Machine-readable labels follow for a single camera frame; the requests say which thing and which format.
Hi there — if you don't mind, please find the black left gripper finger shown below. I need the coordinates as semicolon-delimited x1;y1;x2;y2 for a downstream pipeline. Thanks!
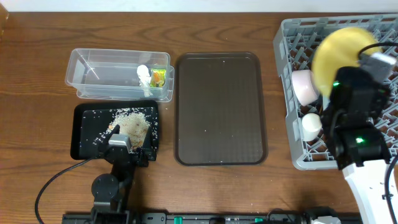
142;126;157;161
103;124;120;144

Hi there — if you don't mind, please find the orange green snack wrapper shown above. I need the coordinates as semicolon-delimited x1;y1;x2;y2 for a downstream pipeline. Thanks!
150;69;166;87

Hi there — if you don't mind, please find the white cup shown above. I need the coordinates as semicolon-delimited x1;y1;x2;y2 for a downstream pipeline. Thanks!
302;113;322;141

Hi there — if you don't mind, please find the pink white bowl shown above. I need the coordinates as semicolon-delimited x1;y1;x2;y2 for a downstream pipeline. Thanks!
292;70;319;106

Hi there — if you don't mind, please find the yellow plate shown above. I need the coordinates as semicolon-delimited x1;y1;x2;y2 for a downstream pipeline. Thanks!
312;27;377;97

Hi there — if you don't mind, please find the blue bowl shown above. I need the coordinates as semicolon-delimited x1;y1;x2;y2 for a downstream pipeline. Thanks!
322;96;330;111

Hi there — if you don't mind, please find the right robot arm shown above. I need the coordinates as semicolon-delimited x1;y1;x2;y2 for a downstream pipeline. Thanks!
321;67;397;223

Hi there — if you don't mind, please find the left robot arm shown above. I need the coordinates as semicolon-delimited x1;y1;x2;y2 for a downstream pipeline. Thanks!
91;125;157;212

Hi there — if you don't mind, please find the black waste tray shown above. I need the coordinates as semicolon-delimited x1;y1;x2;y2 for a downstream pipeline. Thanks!
70;100;159;160

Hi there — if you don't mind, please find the clear plastic waste bin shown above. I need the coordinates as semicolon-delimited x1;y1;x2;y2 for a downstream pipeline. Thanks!
65;49;174;102

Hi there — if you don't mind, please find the grey dishwasher rack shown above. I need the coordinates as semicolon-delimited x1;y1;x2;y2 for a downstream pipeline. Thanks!
273;14;397;170

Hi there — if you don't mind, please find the spilled rice pile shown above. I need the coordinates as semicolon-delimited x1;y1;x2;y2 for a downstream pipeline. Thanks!
93;107;159;153

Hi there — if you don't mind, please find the dark brown serving tray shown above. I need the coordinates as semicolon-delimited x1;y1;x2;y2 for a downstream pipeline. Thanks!
174;52;268;166

